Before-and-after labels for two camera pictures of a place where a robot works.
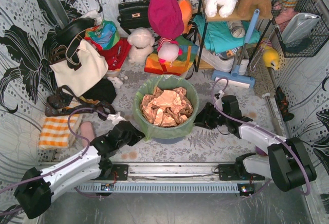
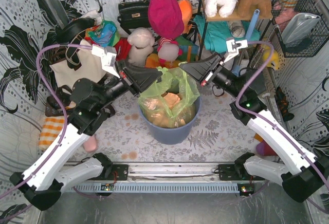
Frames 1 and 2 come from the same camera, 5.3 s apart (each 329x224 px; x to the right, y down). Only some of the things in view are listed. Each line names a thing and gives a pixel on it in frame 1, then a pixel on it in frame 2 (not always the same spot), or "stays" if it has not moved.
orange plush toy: (186, 8) stays
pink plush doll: (168, 50) stays
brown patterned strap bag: (66, 102) stays
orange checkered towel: (55, 133) stays
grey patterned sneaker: (237, 29) stays
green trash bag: (164, 82) → (171, 103)
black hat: (65, 32) stays
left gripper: (129, 133) → (127, 78)
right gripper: (212, 116) → (212, 71)
